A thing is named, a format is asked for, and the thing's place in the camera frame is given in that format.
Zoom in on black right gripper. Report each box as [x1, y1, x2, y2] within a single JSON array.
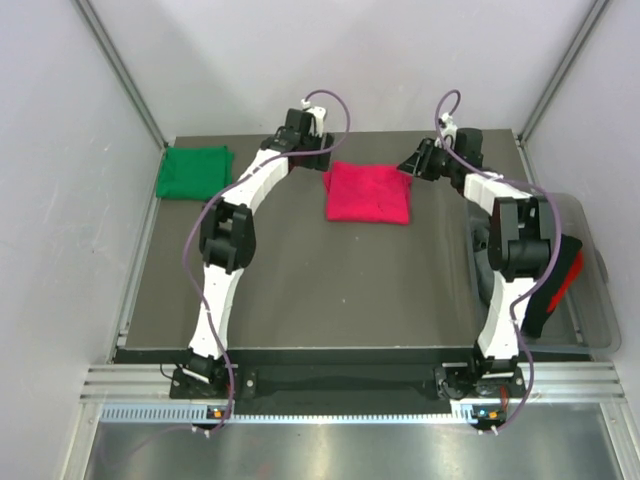
[[396, 138, 460, 182]]

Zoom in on pink t-shirt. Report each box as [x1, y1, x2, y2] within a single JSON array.
[[323, 162, 412, 225]]

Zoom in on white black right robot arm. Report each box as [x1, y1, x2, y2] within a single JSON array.
[[398, 128, 561, 400]]

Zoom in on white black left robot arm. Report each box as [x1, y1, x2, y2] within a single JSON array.
[[182, 100, 335, 397]]

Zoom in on folded green t-shirt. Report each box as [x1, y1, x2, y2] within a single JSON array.
[[155, 146, 234, 201]]

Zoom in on grey t-shirt in bin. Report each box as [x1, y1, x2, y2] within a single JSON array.
[[474, 249, 494, 306]]

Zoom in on black t-shirt in bin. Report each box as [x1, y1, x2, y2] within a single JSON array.
[[521, 234, 583, 339]]

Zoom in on red t-shirt in bin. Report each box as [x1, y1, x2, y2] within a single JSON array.
[[546, 251, 584, 314]]

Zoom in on clear plastic storage bin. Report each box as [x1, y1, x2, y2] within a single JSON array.
[[466, 193, 621, 355]]

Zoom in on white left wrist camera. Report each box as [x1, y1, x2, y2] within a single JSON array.
[[301, 99, 327, 138]]

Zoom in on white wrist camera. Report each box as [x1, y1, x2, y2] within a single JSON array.
[[301, 99, 327, 138], [438, 112, 457, 148]]

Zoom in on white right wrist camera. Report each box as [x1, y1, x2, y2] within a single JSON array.
[[438, 112, 457, 148]]

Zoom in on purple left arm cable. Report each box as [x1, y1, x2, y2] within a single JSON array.
[[183, 89, 351, 434]]

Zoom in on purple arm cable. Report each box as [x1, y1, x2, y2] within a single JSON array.
[[435, 89, 562, 435], [183, 89, 351, 434]]

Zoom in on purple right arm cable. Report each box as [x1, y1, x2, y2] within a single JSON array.
[[435, 89, 562, 435]]

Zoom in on left aluminium corner post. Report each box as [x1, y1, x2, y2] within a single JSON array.
[[71, 0, 168, 150]]

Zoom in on aluminium corner post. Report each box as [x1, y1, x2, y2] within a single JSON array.
[[71, 0, 168, 150], [516, 0, 614, 146]]

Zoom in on right aluminium corner post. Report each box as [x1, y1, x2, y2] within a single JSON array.
[[516, 0, 614, 146]]

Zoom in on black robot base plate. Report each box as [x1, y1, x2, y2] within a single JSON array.
[[169, 347, 525, 416]]

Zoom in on aluminium front frame rail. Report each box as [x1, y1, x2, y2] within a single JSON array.
[[80, 362, 625, 403]]

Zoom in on grey slotted cable duct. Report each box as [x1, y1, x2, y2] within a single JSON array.
[[99, 403, 506, 425]]

